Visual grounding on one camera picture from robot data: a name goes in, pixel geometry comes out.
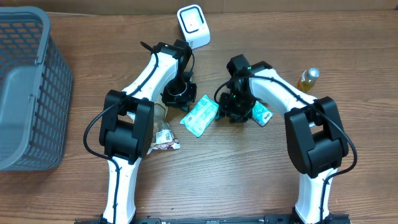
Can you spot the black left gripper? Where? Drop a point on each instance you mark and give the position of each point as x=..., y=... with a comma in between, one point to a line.
x=183, y=103

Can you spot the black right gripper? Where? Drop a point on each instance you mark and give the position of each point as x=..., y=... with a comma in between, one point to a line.
x=227, y=107

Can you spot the teal tissue pack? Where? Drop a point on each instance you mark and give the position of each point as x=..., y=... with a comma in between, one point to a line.
x=261, y=114

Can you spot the teal snack packet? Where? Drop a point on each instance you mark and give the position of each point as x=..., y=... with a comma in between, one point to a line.
x=200, y=117

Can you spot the brown snack pouch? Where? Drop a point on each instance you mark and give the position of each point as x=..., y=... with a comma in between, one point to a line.
x=163, y=137

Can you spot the yellow dish soap bottle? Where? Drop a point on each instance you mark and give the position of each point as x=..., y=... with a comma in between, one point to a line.
x=308, y=79

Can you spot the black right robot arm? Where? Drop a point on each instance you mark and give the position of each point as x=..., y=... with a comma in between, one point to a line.
x=316, y=141

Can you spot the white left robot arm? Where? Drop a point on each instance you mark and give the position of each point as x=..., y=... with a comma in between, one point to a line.
x=128, y=122

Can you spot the white barcode scanner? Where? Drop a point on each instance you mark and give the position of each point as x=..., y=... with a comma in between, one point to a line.
x=193, y=25

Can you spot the grey plastic basket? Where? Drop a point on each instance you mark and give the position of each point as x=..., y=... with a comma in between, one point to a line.
x=36, y=92

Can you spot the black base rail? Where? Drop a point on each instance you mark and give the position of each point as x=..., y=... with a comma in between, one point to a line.
x=217, y=221

